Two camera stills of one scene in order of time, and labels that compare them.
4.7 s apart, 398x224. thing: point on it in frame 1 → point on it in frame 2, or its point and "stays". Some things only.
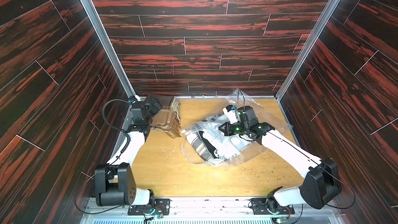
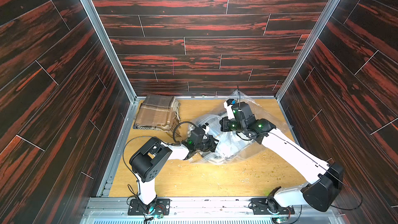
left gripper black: x=154 y=111 → x=210 y=140
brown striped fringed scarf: x=168 y=118 stays
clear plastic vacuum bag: x=235 y=137 stays
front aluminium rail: x=215 y=211 stays
